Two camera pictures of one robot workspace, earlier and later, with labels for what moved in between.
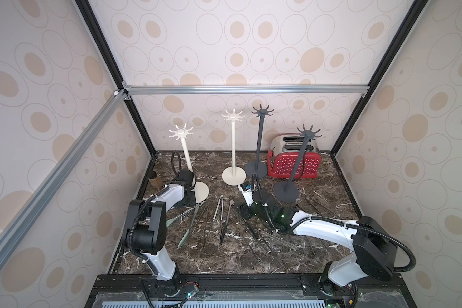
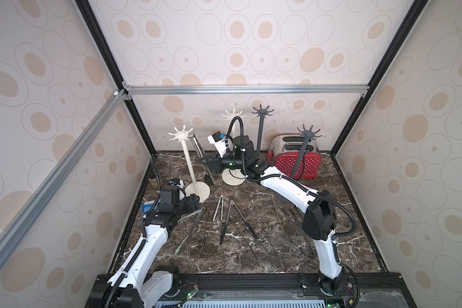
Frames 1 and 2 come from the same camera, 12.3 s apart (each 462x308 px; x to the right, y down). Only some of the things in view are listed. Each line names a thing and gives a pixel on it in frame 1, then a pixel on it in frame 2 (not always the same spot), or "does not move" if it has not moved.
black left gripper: (193, 201) -> (193, 202)
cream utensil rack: (201, 189) does not move
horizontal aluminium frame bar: (248, 90) does not move
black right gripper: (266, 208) -> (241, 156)
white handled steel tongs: (221, 197) does not move
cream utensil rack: (233, 175) does not move
